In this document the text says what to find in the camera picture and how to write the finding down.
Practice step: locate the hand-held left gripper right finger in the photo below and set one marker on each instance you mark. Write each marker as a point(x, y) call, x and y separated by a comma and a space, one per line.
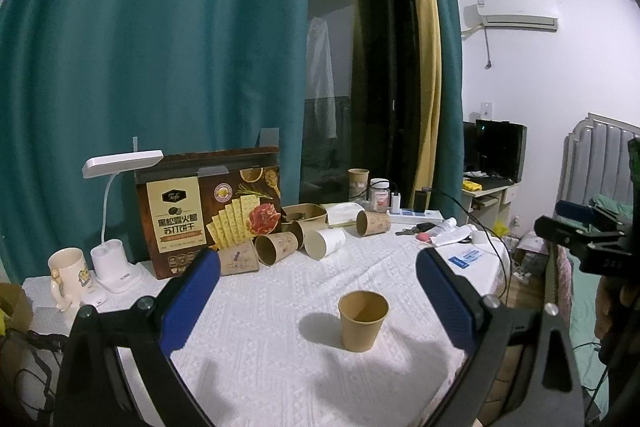
point(446, 302)

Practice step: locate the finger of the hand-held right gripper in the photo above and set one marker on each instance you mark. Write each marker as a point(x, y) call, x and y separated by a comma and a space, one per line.
point(575, 210)
point(560, 234)

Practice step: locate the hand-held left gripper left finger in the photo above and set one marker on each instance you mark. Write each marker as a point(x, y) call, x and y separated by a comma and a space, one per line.
point(199, 289)

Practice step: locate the plain brown paper cup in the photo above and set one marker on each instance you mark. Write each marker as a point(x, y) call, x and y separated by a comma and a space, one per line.
point(363, 322)

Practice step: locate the printed brown paper cup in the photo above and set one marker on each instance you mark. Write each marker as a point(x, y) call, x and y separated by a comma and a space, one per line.
point(274, 248)
point(358, 184)
point(373, 223)
point(301, 227)

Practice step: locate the white paper cup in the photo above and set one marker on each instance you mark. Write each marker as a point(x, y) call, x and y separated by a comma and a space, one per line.
point(325, 243)

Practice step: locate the person's right hand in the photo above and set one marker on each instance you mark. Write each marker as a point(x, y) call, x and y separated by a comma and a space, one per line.
point(609, 309)

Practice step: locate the blue white card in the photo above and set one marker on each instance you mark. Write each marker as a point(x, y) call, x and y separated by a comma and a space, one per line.
point(462, 258)

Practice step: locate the grey padded headboard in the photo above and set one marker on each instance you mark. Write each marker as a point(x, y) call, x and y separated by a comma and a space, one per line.
point(597, 162)

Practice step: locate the green bed sheet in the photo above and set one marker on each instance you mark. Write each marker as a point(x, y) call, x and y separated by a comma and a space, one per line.
point(585, 307)

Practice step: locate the floor power strip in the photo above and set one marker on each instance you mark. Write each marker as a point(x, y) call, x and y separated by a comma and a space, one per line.
point(523, 275)

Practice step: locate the white tube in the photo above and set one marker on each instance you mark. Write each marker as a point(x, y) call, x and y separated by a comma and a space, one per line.
point(446, 228)

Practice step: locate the white computer desk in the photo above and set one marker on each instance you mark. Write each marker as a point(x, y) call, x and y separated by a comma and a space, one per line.
point(492, 197)

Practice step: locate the brown cracker box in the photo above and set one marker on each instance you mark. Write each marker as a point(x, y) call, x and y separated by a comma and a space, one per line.
point(210, 212)

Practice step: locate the black key fob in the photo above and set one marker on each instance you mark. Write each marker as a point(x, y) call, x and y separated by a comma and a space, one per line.
point(419, 228)

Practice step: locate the white patterned tablecloth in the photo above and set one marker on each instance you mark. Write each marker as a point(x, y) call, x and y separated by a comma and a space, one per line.
point(280, 307)

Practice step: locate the white power strip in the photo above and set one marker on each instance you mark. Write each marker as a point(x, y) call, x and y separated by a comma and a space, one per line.
point(416, 216)

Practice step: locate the white desk lamp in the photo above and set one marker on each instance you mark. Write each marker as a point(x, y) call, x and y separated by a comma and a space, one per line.
point(112, 252)

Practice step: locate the black monitor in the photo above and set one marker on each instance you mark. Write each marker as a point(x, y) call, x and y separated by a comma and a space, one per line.
point(496, 149)

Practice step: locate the yellow object on desk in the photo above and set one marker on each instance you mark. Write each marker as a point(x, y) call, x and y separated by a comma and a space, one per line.
point(470, 185)

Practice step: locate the black power adapter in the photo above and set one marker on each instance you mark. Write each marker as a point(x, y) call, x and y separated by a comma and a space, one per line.
point(422, 199)

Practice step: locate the white oval gadget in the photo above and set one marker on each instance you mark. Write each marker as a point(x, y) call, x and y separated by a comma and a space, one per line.
point(94, 297)

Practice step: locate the clear jar white lid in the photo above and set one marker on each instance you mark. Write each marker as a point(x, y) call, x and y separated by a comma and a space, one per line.
point(380, 196)

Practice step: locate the kraft paper bowl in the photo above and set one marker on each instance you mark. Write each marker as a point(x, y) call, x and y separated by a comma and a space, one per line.
point(304, 211)

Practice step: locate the white cartoon mug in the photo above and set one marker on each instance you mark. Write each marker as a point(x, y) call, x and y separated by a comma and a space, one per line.
point(67, 274)

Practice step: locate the narrow teal curtain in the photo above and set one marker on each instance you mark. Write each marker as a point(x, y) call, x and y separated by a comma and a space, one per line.
point(449, 92)

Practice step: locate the brown paper bag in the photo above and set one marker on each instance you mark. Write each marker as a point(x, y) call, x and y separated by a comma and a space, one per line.
point(12, 307)

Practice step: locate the white air conditioner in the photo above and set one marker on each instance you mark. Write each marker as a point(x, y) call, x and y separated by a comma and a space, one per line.
point(515, 11)

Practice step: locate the yellow curtain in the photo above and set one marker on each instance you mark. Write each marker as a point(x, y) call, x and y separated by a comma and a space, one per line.
point(424, 57)

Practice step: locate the wide teal curtain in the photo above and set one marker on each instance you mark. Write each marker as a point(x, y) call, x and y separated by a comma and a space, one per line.
point(150, 72)

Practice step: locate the dark sliding glass door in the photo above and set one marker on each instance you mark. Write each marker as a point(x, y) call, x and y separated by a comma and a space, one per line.
point(360, 72)

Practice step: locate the white wall socket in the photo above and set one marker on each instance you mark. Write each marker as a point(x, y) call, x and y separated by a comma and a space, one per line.
point(485, 108)

